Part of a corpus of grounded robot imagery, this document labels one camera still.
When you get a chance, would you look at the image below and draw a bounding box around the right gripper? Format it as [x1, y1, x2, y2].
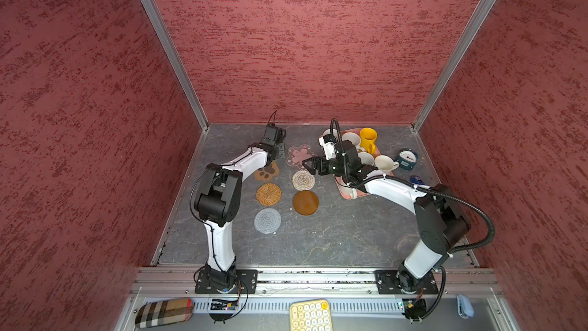
[302, 155, 350, 176]

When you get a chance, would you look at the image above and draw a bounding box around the white mug back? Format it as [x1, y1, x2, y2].
[342, 132, 362, 151]

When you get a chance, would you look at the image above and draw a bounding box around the blue mug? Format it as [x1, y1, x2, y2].
[358, 152, 375, 166]

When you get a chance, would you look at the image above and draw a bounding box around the pink flower coaster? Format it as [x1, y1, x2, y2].
[286, 145, 316, 170]

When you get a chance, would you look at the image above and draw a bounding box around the paw print cork coaster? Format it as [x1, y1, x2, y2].
[254, 161, 280, 182]

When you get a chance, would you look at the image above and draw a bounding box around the beige woven round coaster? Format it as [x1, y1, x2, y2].
[292, 171, 315, 191]

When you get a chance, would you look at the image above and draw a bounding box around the brown wooden round coaster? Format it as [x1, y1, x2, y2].
[292, 190, 319, 215]

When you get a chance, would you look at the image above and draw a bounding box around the grey round coaster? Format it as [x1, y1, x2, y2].
[254, 208, 282, 234]

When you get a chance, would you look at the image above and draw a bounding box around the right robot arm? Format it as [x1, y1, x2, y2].
[303, 118, 496, 294]

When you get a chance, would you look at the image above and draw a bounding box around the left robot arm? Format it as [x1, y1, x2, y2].
[190, 123, 286, 291]

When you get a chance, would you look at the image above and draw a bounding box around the pink tray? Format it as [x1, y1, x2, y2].
[319, 128, 399, 199]

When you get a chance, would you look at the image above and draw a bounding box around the yellow mug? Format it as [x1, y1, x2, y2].
[360, 127, 378, 155]

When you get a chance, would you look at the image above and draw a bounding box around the red inside white mug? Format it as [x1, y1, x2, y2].
[340, 186, 358, 200]

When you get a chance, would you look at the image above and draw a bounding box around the white mug right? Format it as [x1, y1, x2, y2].
[375, 155, 400, 175]

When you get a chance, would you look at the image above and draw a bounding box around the blue stapler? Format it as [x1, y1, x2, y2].
[410, 176, 427, 186]

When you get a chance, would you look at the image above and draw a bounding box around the yellow keypad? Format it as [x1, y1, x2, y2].
[289, 299, 333, 331]

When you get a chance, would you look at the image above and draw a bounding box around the light blue mouse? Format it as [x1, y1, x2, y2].
[456, 294, 475, 320]

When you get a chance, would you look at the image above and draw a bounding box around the plaid glasses case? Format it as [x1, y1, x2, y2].
[135, 298, 194, 329]

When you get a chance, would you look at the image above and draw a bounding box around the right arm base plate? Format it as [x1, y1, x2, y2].
[375, 270, 439, 296]

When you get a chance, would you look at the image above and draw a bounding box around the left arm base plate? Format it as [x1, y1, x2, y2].
[194, 268, 259, 295]

